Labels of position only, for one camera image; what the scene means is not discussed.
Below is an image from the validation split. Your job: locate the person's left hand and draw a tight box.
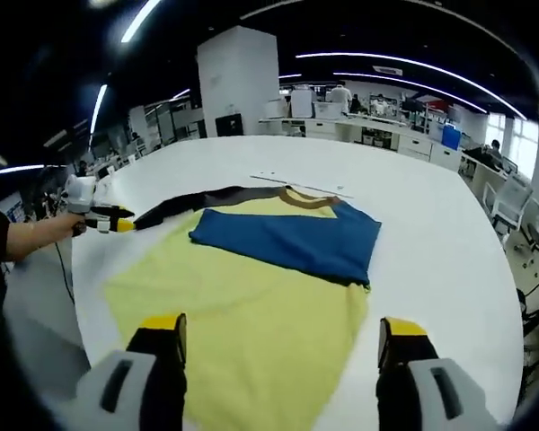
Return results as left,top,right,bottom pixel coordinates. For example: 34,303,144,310
48,210,90,246

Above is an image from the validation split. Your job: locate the black cabinet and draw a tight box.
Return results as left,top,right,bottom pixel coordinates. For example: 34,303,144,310
215,113,245,137

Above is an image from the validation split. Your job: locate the white storage bin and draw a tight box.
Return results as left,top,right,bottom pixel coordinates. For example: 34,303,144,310
313,101,342,119

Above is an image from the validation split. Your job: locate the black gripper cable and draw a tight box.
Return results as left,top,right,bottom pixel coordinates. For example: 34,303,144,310
53,242,76,306

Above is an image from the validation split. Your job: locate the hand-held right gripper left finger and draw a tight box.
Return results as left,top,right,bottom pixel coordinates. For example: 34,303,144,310
74,312,189,431

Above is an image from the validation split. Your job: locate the straight ceiling light strip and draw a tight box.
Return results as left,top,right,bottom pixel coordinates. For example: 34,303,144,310
120,0,163,44

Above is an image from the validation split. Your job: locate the white counter with drawers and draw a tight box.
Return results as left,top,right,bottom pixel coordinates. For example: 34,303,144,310
258,114,462,174

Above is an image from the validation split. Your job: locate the short ceiling light strip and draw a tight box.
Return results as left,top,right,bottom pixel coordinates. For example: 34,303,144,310
332,71,490,113

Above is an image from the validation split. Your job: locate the white mesh office chair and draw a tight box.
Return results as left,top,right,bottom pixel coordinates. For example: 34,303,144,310
482,172,535,246

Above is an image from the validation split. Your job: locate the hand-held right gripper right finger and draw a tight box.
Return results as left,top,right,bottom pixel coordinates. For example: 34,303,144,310
376,316,499,431

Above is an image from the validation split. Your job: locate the long ceiling light strip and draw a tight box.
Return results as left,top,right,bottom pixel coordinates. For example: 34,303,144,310
295,53,522,119

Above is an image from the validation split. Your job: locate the yellow and blue garment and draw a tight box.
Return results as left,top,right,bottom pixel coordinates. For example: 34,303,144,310
103,183,383,426

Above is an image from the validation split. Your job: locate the blue storage box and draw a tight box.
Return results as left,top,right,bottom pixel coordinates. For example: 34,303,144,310
442,124,463,149

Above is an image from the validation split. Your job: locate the white board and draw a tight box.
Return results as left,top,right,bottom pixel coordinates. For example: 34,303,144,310
290,89,315,119

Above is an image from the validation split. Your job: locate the white pillar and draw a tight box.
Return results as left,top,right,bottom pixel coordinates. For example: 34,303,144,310
196,25,280,138

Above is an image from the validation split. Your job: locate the white office desk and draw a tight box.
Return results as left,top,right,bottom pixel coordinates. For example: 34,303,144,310
460,150,522,189

